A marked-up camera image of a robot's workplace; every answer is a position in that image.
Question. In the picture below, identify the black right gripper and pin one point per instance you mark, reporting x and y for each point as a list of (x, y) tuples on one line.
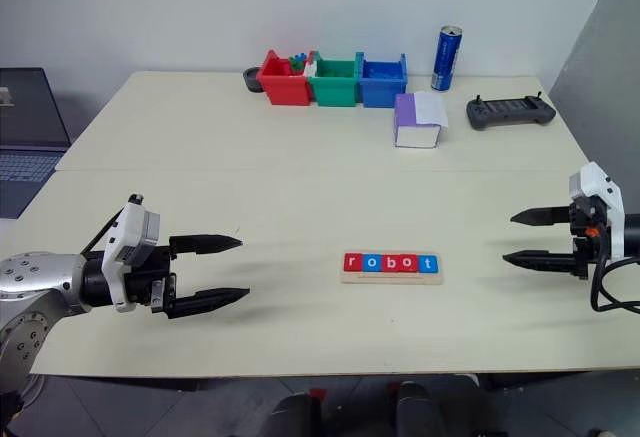
[(587, 252)]

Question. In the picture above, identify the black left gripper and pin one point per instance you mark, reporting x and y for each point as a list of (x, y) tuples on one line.
[(145, 282)]

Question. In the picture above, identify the blue letter t block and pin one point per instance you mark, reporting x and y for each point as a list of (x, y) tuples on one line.
[(423, 269)]

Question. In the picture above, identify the red letter o block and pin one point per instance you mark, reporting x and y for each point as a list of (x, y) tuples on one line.
[(404, 268)]

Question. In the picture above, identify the wooden letter tray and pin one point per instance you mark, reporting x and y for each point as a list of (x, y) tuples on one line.
[(390, 279)]

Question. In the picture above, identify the red letter b block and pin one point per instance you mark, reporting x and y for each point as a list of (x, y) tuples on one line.
[(386, 268)]

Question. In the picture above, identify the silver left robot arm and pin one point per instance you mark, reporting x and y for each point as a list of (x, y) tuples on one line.
[(35, 277)]

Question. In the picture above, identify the red letter r block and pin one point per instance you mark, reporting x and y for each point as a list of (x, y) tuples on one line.
[(348, 267)]

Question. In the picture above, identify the blue letter o block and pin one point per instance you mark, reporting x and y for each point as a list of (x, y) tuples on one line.
[(367, 267)]

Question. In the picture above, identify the grey handheld controller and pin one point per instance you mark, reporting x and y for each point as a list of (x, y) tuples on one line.
[(510, 113)]

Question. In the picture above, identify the dark rounded shape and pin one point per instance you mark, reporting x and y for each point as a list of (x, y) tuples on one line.
[(417, 412), (295, 417)]

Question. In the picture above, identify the white paper sheet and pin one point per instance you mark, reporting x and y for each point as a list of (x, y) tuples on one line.
[(431, 107)]

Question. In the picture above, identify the purple and white box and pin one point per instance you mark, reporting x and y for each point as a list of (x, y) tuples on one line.
[(404, 109)]

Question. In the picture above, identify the black round dish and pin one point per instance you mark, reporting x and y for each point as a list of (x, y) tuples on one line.
[(251, 82)]

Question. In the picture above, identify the red plastic bin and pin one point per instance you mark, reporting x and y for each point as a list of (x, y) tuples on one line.
[(285, 89)]

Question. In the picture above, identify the blue drink can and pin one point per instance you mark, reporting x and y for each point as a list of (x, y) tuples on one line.
[(446, 59)]

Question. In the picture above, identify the green plastic bin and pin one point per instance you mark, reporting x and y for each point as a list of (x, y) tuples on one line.
[(332, 92)]

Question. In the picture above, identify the blue plastic bin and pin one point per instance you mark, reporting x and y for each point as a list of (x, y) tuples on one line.
[(382, 93)]

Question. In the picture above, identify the green toy brick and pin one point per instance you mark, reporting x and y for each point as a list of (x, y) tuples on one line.
[(297, 65)]

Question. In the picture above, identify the white toy brick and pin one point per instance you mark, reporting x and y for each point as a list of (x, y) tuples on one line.
[(311, 68)]

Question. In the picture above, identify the blue toy brick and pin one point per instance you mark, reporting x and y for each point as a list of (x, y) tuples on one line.
[(300, 56)]

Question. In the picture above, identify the dark grey laptop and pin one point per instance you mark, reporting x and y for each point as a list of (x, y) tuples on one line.
[(27, 117)]

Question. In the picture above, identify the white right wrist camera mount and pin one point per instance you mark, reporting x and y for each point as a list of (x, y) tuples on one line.
[(600, 182)]

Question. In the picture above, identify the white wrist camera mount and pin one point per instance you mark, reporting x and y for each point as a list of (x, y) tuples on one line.
[(600, 182), (130, 227)]

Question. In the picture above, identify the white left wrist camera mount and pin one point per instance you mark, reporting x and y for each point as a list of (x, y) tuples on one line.
[(130, 227)]

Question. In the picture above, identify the dark table frame bar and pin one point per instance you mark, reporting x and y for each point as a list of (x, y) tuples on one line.
[(125, 382)]

